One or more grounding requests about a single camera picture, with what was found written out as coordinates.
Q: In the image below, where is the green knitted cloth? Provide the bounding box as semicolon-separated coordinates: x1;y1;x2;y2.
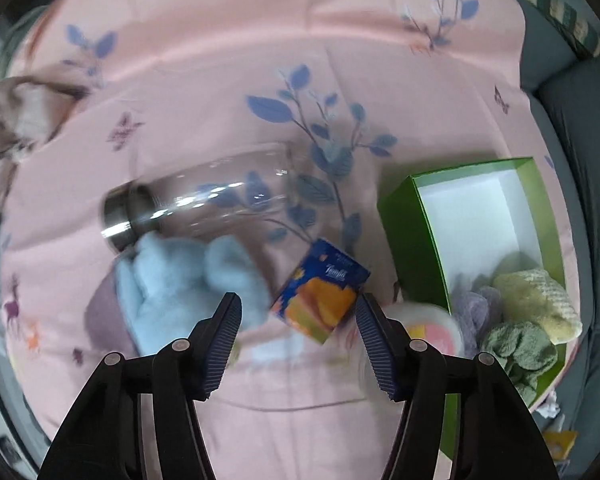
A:
480;322;558;408

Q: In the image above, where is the green cardboard box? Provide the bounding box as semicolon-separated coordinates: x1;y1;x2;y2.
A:
377;156;567;462

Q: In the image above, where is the white crumpled paper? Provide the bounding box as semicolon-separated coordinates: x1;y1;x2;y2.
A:
535;392;561;418

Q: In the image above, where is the yellow tissue packet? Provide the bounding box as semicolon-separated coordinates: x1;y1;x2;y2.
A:
542;430;578;461

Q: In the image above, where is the purple cloth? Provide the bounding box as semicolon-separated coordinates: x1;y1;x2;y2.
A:
82;280;141;356

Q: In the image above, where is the light blue fluffy towel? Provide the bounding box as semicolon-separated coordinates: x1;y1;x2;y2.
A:
114;234;276;356

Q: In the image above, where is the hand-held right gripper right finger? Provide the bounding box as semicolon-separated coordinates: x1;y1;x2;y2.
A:
355;293;561;480

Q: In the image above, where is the striped pillow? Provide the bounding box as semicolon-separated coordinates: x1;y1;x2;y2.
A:
522;0;600;58

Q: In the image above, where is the blue tissue packet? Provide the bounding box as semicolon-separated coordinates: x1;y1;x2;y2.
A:
270;238;372;346

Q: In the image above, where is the beige crumpled cloth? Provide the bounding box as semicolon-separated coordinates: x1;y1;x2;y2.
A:
0;75;88;211

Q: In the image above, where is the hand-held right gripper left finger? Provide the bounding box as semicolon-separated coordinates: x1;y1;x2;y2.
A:
39;291;243;480

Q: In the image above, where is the purple fluffy towel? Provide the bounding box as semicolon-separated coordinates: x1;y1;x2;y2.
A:
450;272;506;356

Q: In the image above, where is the glass bottle with metal cap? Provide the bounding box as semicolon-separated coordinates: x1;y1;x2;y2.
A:
102;141;298;252

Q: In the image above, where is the cream knitted cloth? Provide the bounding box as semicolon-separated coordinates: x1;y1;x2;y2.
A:
492;267;583;346

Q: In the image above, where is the pink printed blanket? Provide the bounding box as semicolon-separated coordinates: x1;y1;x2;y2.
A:
0;0;581;480

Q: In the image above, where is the grey sofa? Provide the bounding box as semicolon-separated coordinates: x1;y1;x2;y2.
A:
517;0;600;461

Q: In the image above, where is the pink white wipes tub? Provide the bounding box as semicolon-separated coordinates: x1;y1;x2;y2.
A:
360;300;466;401

